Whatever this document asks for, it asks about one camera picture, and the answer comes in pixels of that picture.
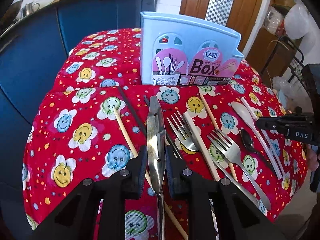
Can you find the steel fork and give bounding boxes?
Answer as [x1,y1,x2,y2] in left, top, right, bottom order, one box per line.
[207,128,271,211]
[167,113,259,207]

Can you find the white plastic spoon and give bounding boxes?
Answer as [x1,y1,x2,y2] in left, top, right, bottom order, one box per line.
[231,101,283,179]

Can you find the light wooden chopstick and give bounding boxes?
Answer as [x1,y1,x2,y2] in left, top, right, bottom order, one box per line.
[199,93,238,182]

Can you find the light blue utensil holder box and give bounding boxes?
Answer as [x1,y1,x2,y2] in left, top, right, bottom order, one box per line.
[140,11,244,86]

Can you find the black spoon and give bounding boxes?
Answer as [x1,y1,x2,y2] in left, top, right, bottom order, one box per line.
[240,128,276,174]

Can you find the steel kettle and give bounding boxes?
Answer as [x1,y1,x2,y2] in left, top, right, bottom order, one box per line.
[21,2,40,17]

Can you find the blue kitchen cabinets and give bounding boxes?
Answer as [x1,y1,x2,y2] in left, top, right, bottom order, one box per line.
[1,0,157,191]

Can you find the black chopstick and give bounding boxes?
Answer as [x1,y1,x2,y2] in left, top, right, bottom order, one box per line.
[117,86,183,159]

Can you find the white plastic bag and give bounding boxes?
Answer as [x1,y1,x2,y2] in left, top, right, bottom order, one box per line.
[284,3,310,40]

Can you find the steel paring knife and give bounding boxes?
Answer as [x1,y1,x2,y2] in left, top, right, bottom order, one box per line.
[146,96,166,239]

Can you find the wooden door with glass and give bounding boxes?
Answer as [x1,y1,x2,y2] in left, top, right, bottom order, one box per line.
[180,0,264,55]

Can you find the cream white chopstick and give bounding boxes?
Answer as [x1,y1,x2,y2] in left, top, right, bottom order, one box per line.
[183,112,220,181]

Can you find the black wire rack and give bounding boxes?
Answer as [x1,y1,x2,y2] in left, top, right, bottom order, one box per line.
[260,35,316,111]

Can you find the red smiley flower tablecloth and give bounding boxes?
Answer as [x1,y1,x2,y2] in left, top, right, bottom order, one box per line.
[22,28,307,239]

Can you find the person's right hand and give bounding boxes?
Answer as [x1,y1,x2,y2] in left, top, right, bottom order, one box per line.
[306,145,319,171]

